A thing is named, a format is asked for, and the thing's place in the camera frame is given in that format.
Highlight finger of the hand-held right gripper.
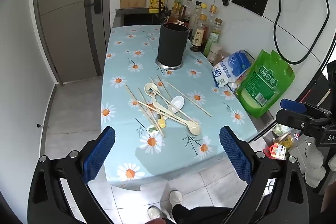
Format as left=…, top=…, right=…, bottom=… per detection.
left=275, top=108, right=328, bottom=137
left=280, top=98, right=332, bottom=120

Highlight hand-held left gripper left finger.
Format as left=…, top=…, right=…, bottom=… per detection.
left=28, top=126, right=116, bottom=224

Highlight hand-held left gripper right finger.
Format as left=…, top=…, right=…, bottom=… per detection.
left=219, top=125, right=311, bottom=224

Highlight beige long spoon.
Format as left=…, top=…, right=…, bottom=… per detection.
left=152, top=102, right=202, bottom=136

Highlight green print spoon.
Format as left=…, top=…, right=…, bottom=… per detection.
left=147, top=115, right=168, bottom=135

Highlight pile of wooden chopsticks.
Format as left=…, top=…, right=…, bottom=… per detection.
left=125, top=75, right=212, bottom=138

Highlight white ceramic spoon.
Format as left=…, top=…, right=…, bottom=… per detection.
left=160, top=95, right=185, bottom=122

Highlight cartoon print cream spoon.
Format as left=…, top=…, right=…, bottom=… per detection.
left=144, top=83, right=168, bottom=114

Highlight black utensil holder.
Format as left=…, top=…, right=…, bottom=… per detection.
left=155, top=22, right=190, bottom=69

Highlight person's right hand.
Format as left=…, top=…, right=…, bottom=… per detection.
left=305, top=144, right=329, bottom=188

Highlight yellow oil bottle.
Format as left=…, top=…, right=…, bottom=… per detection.
left=273, top=130, right=297, bottom=149

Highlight green sugar bag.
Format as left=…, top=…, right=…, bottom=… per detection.
left=235, top=49, right=295, bottom=119

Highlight red snack packet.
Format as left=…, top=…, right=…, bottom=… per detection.
left=263, top=143, right=288, bottom=161

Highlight person's dark trousers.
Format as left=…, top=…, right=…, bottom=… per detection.
left=160, top=202, right=237, bottom=224

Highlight blue white salt bag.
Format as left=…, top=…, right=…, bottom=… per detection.
left=211, top=50, right=255, bottom=88

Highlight person's white shoe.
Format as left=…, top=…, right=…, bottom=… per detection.
left=147, top=205, right=168, bottom=221
left=169, top=189, right=184, bottom=208

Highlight clear spice jar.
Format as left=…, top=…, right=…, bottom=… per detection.
left=217, top=49, right=232, bottom=65

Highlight white lid spice jar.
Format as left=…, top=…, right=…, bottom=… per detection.
left=207, top=43, right=223, bottom=63

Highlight row of condiment bottles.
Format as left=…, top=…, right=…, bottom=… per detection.
left=168, top=0, right=223, bottom=56

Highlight dark kitchen sink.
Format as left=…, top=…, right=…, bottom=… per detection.
left=113, top=8, right=168, bottom=28

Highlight grey door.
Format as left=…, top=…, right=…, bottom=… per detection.
left=34, top=0, right=106, bottom=86

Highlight yellow packet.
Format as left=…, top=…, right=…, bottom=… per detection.
left=149, top=0, right=167, bottom=13

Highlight black cable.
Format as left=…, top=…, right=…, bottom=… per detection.
left=274, top=0, right=330, bottom=65

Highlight black wall socket panel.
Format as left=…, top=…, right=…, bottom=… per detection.
left=232, top=0, right=269, bottom=16

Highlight black door lock handle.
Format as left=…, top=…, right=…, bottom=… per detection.
left=84, top=0, right=101, bottom=14

